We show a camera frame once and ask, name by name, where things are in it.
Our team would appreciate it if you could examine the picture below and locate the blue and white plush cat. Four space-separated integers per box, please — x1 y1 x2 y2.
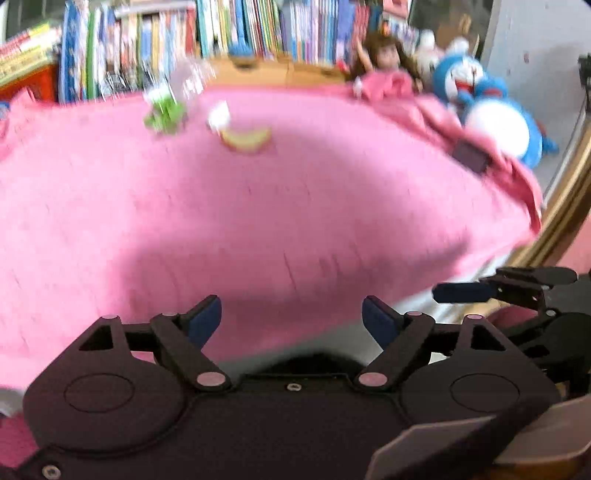
431 39 559 169

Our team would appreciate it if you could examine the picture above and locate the orange peel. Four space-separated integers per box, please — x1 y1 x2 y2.
219 126 273 154

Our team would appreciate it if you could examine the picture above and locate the stack of flat books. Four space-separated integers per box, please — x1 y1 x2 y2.
0 22 63 86

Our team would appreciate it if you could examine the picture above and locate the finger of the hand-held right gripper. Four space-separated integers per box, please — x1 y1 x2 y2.
502 314 568 358
433 266 579 319

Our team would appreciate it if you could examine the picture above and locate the green bundle in clear wrap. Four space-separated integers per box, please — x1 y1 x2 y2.
143 85 189 136

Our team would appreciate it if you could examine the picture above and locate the brown-haired doll in pink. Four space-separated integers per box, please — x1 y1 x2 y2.
346 32 426 100

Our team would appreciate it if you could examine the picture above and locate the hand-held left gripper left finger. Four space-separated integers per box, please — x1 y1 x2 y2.
78 295 232 392

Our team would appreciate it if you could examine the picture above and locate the crumpled white tissue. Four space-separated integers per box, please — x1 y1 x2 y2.
206 102 232 134

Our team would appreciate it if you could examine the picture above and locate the pink printed towel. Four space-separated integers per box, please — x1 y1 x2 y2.
0 80 543 393

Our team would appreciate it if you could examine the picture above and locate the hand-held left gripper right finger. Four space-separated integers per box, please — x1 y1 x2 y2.
355 296 514 391

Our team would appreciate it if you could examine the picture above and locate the small black box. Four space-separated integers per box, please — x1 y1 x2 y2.
451 140 492 175

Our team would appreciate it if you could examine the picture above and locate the light wooden frame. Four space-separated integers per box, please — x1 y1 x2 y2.
505 134 591 280

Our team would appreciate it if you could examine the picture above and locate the clear plastic bag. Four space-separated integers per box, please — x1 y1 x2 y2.
168 58 218 100

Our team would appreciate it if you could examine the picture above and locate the wooden drawer organizer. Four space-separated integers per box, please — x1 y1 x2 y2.
203 54 349 88

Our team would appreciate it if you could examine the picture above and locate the red plastic crate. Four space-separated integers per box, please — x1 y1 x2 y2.
0 64 60 104

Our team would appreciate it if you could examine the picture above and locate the row of colourful shelf books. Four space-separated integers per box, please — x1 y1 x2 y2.
59 0 419 104

